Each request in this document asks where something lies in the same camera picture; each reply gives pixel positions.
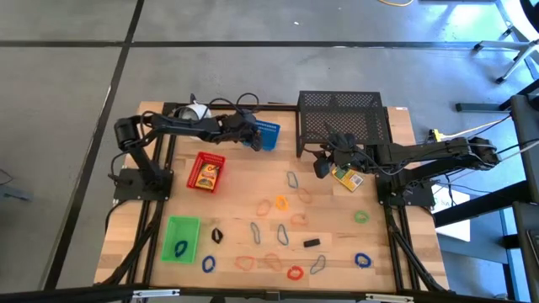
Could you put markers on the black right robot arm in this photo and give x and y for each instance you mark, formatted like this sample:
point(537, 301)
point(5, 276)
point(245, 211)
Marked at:
point(429, 153)

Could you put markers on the black mesh metal shelf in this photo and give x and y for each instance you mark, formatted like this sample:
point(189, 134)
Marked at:
point(341, 113)

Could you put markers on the white printed box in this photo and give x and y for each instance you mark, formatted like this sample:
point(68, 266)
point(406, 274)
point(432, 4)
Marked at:
point(455, 229)

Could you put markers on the black crossbeam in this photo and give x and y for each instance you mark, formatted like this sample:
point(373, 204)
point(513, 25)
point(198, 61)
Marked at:
point(84, 294)

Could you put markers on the dark grey desk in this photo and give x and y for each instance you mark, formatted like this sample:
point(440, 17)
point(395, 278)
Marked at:
point(526, 147)
point(524, 273)

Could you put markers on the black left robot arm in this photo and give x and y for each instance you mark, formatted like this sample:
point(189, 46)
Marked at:
point(177, 126)

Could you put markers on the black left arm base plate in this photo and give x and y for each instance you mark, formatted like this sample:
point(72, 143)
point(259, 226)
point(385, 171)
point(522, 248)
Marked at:
point(130, 195)

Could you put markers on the orange yellow crayon box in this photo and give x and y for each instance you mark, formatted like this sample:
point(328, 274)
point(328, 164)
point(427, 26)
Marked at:
point(207, 177)

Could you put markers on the black desk foot bar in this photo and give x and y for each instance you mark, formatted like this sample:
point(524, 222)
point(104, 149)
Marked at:
point(476, 107)

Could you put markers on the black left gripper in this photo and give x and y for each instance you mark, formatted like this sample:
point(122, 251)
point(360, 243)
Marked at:
point(238, 126)

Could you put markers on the red plastic basket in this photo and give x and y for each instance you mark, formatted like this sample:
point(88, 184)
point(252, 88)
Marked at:
point(215, 157)

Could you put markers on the red spiral wrist coil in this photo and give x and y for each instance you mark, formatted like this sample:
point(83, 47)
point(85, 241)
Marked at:
point(289, 273)

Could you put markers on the white office table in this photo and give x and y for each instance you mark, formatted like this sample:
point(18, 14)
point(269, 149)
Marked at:
point(503, 43)

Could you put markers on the black office chair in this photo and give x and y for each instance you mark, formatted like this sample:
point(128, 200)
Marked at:
point(531, 8)

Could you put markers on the black floor beam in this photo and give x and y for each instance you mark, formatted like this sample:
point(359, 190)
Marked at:
point(484, 204)

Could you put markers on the yellow green crayon box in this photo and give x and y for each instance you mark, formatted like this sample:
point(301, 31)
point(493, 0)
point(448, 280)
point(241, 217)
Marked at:
point(351, 181)

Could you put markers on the yellow power plug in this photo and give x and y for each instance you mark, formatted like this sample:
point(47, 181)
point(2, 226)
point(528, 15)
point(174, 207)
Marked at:
point(433, 136)

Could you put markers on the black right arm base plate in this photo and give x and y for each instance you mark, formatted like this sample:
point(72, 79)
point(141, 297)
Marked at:
point(421, 200)

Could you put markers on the green plastic basket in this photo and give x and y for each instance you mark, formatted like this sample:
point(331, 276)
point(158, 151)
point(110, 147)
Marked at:
point(181, 227)

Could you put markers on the blue rubber band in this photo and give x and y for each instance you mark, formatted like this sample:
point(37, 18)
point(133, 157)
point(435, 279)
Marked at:
point(288, 177)
point(279, 233)
point(252, 229)
point(323, 261)

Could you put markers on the grey floor object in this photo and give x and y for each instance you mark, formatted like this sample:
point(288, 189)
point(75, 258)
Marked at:
point(17, 194)

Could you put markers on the green spiral wrist coil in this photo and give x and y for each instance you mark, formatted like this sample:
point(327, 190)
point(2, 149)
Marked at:
point(356, 217)

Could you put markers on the blue spiral wrist coil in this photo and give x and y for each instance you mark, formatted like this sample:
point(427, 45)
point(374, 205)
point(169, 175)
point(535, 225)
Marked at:
point(204, 264)
point(357, 261)
point(184, 242)

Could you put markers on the white round desk lamp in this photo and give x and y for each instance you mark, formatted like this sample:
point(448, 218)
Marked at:
point(198, 111)

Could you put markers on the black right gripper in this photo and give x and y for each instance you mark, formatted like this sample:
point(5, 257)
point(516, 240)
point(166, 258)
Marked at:
point(351, 157)

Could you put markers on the blue plastic basket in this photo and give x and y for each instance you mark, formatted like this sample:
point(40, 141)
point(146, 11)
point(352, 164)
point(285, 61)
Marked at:
point(271, 132)

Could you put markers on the silver metal bracket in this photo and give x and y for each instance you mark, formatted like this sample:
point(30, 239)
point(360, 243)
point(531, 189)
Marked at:
point(389, 298)
point(156, 293)

